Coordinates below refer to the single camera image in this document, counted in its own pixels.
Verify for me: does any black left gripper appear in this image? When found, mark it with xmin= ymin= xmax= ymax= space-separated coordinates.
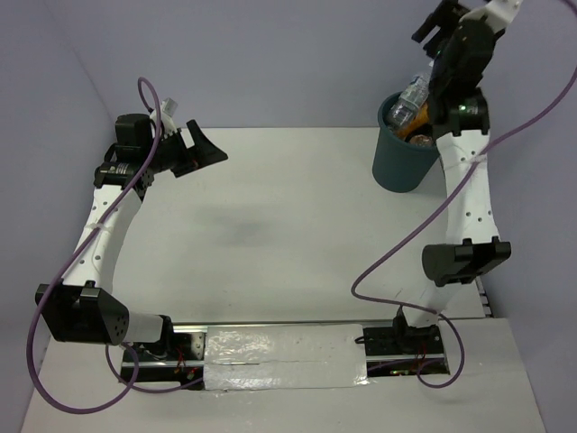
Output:
xmin=144 ymin=120 xmax=229 ymax=179

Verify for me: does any white foil covered panel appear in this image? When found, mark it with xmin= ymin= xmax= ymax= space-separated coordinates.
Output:
xmin=203 ymin=324 xmax=369 ymax=391

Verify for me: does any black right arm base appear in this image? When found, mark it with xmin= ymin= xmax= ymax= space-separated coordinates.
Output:
xmin=354 ymin=326 xmax=444 ymax=359

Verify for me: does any clear bottle blue label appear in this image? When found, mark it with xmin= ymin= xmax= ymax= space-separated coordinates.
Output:
xmin=385 ymin=70 xmax=431 ymax=131

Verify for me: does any aluminium table edge rail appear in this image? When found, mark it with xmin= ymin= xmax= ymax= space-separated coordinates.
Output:
xmin=475 ymin=278 xmax=494 ymax=318

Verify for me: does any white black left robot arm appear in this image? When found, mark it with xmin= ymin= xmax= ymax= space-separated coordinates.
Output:
xmin=35 ymin=114 xmax=228 ymax=360

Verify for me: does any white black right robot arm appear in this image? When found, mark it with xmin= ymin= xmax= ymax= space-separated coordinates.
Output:
xmin=391 ymin=1 xmax=521 ymax=353

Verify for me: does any orange bottle blue label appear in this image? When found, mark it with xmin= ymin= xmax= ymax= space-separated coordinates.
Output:
xmin=394 ymin=102 xmax=429 ymax=140

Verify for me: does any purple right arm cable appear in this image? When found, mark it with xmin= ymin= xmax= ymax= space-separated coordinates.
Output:
xmin=350 ymin=0 xmax=577 ymax=389

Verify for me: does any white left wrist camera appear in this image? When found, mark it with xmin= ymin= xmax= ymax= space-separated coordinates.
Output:
xmin=150 ymin=98 xmax=178 ymax=135

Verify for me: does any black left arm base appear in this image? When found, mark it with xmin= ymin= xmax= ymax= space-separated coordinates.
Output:
xmin=134 ymin=327 xmax=206 ymax=390

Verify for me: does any orange label tea bottle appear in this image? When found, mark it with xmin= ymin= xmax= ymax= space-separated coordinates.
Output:
xmin=408 ymin=134 xmax=435 ymax=147

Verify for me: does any dark green ribbed bin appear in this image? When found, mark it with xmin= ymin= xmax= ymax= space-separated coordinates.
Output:
xmin=372 ymin=92 xmax=439 ymax=193

